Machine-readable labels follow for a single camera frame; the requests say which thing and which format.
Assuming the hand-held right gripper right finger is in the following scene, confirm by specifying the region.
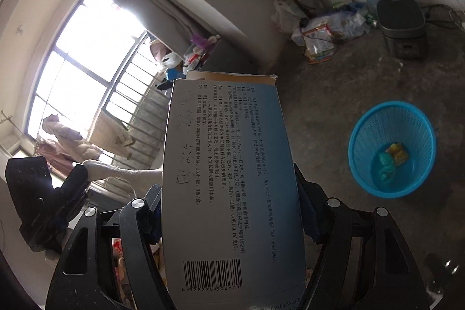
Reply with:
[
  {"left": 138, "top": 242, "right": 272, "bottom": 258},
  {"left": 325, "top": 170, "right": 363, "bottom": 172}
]
[{"left": 294, "top": 163, "right": 430, "bottom": 310}]

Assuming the beige cloth on railing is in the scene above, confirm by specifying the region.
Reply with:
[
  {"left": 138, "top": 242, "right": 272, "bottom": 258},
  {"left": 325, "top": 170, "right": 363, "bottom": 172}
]
[{"left": 89, "top": 112, "right": 137, "bottom": 156}]

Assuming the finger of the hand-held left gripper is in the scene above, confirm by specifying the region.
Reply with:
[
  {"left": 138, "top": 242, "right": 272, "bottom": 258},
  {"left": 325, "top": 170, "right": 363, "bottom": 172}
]
[{"left": 54, "top": 164, "right": 91, "bottom": 220}]

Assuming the window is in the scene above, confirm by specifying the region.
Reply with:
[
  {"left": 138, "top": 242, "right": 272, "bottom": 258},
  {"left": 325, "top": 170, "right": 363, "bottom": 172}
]
[{"left": 27, "top": 0, "right": 160, "bottom": 165}]

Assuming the black cable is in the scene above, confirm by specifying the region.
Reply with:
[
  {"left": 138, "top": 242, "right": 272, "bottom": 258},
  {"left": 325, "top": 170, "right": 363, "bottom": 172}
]
[{"left": 421, "top": 3, "right": 465, "bottom": 28}]

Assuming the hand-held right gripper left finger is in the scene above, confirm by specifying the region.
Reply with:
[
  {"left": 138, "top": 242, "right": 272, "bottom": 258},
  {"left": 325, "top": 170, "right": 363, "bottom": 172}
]
[{"left": 45, "top": 184, "right": 175, "bottom": 310}]

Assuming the white plastic bag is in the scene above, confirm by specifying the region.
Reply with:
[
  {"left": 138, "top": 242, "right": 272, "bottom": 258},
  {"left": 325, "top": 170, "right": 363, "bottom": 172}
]
[{"left": 272, "top": 0, "right": 307, "bottom": 36}]

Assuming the blue plastic basket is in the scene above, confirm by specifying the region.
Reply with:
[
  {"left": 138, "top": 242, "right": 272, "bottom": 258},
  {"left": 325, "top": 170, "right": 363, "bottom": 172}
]
[{"left": 348, "top": 100, "right": 437, "bottom": 198}]

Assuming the white cloth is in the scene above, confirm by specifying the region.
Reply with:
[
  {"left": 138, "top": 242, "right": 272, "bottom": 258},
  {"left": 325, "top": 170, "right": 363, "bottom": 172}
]
[{"left": 83, "top": 160, "right": 163, "bottom": 200}]

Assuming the blue-grey medicine box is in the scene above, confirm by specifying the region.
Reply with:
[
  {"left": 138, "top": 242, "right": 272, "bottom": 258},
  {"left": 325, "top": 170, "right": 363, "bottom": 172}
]
[{"left": 160, "top": 70, "right": 307, "bottom": 309}]

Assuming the teal crumpled wrapper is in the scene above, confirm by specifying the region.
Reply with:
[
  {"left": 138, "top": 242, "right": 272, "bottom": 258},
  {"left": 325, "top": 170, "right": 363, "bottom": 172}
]
[{"left": 378, "top": 151, "right": 397, "bottom": 182}]

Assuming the metal window railing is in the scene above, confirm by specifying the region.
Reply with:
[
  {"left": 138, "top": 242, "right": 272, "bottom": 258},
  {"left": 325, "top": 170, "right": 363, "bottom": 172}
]
[{"left": 109, "top": 76, "right": 172, "bottom": 173}]

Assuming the white printed bag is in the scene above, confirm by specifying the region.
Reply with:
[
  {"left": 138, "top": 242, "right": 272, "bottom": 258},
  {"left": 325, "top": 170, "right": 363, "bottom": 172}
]
[{"left": 149, "top": 39, "right": 184, "bottom": 70}]

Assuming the pink hanging garment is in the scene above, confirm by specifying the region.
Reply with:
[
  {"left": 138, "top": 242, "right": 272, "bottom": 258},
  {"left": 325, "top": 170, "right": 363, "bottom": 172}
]
[{"left": 35, "top": 141, "right": 75, "bottom": 173}]

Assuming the grey rice cooker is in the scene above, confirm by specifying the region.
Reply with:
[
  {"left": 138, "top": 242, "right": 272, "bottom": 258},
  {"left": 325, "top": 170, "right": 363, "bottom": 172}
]
[{"left": 376, "top": 0, "right": 427, "bottom": 59}]

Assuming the yellow crumpled wrapper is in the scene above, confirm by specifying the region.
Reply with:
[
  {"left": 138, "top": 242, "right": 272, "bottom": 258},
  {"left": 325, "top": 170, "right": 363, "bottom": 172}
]
[{"left": 385, "top": 143, "right": 408, "bottom": 165}]

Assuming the red printed packet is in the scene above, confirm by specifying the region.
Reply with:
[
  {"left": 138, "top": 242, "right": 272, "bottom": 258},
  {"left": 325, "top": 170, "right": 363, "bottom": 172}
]
[{"left": 304, "top": 40, "right": 335, "bottom": 64}]

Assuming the beige hanging coat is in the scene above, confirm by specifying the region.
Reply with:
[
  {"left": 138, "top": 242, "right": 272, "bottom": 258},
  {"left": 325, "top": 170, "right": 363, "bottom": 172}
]
[{"left": 42, "top": 115, "right": 104, "bottom": 160}]

